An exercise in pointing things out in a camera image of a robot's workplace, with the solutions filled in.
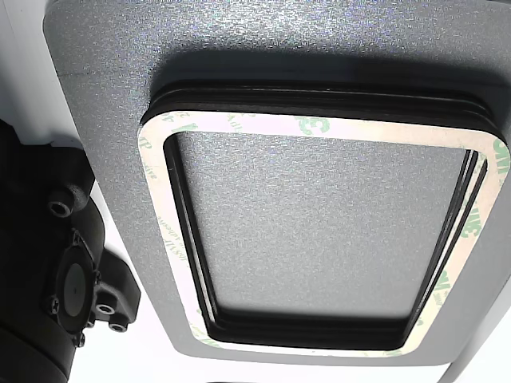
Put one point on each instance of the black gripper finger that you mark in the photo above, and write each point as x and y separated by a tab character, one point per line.
32	199

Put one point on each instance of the black frame with beige liner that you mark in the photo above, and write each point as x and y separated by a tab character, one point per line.
279	99
279	89
279	111
259	125

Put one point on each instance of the dark gray base plate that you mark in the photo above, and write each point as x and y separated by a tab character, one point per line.
120	60

